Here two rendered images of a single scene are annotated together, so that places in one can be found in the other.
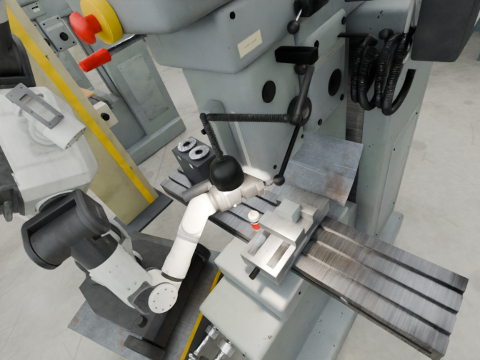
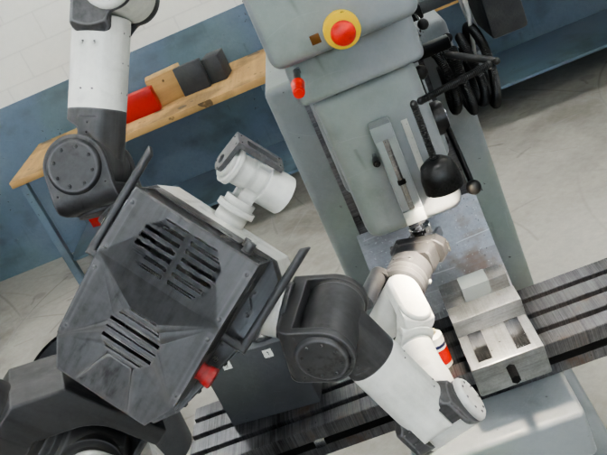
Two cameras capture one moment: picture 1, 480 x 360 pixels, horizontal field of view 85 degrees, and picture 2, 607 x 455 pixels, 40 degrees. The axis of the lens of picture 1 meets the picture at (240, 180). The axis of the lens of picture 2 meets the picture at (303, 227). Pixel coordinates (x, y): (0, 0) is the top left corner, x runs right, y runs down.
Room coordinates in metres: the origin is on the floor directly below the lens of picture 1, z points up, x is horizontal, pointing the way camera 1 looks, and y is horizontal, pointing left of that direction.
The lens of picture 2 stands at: (-0.32, 1.18, 2.06)
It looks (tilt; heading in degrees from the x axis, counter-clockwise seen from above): 24 degrees down; 314
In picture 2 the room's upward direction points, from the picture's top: 25 degrees counter-clockwise
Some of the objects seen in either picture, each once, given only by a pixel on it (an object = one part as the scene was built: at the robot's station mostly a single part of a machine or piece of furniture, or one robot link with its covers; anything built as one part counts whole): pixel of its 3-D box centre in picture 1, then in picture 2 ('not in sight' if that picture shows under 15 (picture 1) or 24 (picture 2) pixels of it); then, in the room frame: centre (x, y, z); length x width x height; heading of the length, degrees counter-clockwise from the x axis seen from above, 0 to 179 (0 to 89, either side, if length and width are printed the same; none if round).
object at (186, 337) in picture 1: (162, 301); not in sight; (0.85, 0.76, 0.20); 0.78 x 0.68 x 0.40; 54
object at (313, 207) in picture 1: (286, 227); (487, 318); (0.52, -0.10, 1.01); 0.35 x 0.15 x 0.11; 126
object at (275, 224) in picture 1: (281, 227); (485, 311); (0.50, -0.08, 1.05); 0.15 x 0.06 x 0.04; 36
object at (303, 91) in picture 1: (303, 91); (471, 57); (0.39, -0.16, 1.58); 0.17 x 0.01 x 0.01; 148
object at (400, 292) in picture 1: (269, 222); (447, 362); (0.63, -0.05, 0.92); 1.24 x 0.23 x 0.08; 36
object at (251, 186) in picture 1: (240, 187); (413, 264); (0.57, 0.01, 1.23); 0.13 x 0.12 x 0.10; 11
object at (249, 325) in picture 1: (290, 280); not in sight; (0.58, -0.06, 0.46); 0.81 x 0.32 x 0.60; 126
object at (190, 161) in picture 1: (200, 164); (262, 365); (0.97, 0.15, 1.06); 0.22 x 0.12 x 0.20; 28
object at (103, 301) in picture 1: (130, 276); not in sight; (0.85, 0.76, 0.59); 0.64 x 0.52 x 0.33; 54
